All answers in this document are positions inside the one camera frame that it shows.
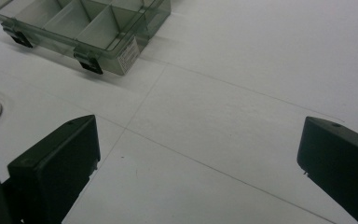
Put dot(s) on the clear plastic compartment box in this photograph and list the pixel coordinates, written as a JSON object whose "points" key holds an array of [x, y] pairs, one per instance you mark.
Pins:
{"points": [[84, 28]]}

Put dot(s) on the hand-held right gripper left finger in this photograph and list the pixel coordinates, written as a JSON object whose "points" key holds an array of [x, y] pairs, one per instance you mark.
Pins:
{"points": [[54, 168]]}

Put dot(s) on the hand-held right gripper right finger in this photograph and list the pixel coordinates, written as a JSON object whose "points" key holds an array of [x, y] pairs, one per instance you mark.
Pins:
{"points": [[341, 157]]}

